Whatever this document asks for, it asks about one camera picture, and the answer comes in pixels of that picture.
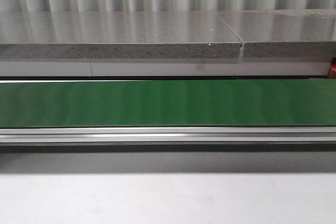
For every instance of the grey stone slab left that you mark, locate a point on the grey stone slab left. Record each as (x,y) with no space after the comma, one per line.
(116,35)

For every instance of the grey stone slab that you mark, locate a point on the grey stone slab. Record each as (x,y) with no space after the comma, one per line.
(116,35)
(306,33)

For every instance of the green conveyor belt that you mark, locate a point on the green conveyor belt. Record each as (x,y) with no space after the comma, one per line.
(247,102)

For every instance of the grey stone slab right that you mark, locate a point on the grey stone slab right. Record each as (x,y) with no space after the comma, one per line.
(306,33)

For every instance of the red orange plate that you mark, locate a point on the red orange plate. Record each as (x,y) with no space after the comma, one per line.
(332,72)

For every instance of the aluminium conveyor frame rail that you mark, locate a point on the aluminium conveyor frame rail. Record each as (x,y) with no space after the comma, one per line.
(168,135)

